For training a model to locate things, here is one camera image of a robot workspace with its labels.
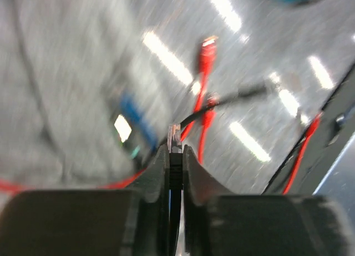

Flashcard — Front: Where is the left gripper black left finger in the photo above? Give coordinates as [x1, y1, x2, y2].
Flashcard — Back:
[1, 146, 169, 255]

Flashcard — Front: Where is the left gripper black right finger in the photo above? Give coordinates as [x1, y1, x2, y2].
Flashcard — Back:
[182, 146, 354, 255]

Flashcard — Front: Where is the black network cable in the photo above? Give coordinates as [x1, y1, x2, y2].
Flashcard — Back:
[121, 83, 268, 256]

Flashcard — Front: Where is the blue network cable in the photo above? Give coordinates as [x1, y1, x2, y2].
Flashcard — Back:
[119, 94, 159, 151]

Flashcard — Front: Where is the red network cable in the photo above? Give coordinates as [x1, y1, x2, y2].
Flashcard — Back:
[0, 92, 217, 194]
[180, 35, 322, 196]

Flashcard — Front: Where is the grey crumpled cloth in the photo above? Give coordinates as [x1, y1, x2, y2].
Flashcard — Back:
[0, 0, 167, 185]

